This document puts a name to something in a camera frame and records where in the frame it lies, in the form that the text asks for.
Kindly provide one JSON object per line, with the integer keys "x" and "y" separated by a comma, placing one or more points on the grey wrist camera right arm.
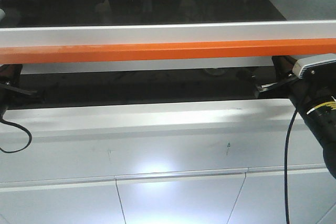
{"x": 309, "y": 65}

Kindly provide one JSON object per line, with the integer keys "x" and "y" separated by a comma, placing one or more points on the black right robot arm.
{"x": 321, "y": 122}

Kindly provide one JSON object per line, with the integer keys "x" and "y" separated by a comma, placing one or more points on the white pipe end at left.
{"x": 2, "y": 14}

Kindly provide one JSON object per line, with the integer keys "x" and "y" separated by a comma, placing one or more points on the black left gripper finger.
{"x": 11, "y": 74}
{"x": 8, "y": 89}

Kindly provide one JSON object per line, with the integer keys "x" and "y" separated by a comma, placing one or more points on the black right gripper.
{"x": 304, "y": 93}

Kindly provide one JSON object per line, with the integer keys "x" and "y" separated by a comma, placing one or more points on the fume hood sash orange handle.
{"x": 73, "y": 36}

